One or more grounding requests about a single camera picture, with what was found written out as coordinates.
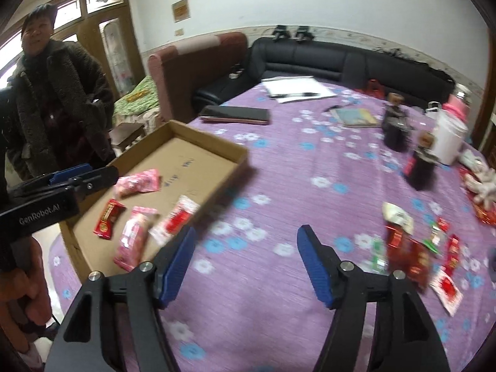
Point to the small wall plaque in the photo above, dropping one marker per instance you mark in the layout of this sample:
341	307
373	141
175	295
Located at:
181	11

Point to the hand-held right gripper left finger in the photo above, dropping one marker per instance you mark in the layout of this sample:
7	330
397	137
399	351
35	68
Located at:
179	265

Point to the small red snack packet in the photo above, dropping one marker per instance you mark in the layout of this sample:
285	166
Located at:
108	219

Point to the shallow cardboard box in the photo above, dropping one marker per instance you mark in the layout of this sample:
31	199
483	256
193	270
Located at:
193	162

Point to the white paper sheets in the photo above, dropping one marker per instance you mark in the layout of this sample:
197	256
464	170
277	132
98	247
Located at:
298	85

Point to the large red snack packet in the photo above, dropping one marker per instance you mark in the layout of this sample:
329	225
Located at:
407	255

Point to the green patterned cloth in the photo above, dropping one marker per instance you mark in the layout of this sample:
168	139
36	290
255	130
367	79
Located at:
137	95

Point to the black leather sofa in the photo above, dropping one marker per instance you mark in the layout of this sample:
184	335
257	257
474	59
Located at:
310	60

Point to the wooden glass door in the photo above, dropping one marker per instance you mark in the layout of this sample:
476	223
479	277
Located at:
116	46

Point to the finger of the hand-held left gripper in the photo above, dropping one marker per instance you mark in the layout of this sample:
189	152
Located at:
99	180
69	173

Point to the small green candy packet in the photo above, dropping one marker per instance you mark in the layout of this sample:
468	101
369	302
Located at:
379	254

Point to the pink snack packet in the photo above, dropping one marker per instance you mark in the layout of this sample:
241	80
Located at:
133	236
139	182

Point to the pink sleeved glass bottle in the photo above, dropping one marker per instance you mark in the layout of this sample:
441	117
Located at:
457	106

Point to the black device on sofa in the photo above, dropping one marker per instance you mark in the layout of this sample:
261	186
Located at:
304	33
281	33

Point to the black pen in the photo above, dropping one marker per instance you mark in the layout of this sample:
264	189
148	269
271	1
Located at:
296	94

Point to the red-brown armchair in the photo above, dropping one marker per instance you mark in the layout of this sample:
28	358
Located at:
182	73

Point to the black tablet case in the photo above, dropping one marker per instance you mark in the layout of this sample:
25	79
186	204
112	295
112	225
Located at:
236	114

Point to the thin paperback book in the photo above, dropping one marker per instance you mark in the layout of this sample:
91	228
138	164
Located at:
356	117

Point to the beige snack packet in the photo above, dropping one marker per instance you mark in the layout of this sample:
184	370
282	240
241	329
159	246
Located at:
397	217

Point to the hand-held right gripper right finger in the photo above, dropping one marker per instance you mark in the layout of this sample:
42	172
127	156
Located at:
313	267

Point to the red item on sofa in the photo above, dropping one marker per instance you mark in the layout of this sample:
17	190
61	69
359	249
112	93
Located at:
374	87

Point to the red and white snack packet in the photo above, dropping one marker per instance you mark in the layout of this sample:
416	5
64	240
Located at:
447	292
174	221

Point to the red shiny bag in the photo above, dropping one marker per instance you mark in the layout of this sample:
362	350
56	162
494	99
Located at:
484	215

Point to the purple floral tablecloth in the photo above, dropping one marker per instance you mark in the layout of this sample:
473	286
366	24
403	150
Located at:
294	186

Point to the white glove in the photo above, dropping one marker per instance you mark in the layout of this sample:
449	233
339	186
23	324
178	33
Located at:
471	159
484	190

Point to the dark jar with cork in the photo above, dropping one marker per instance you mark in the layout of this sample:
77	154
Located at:
420	166
395	128

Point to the white plastic jar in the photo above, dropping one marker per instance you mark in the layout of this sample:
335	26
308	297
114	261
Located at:
447	139

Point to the small cardboard carton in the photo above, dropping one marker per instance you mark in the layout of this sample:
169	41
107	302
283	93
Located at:
126	135

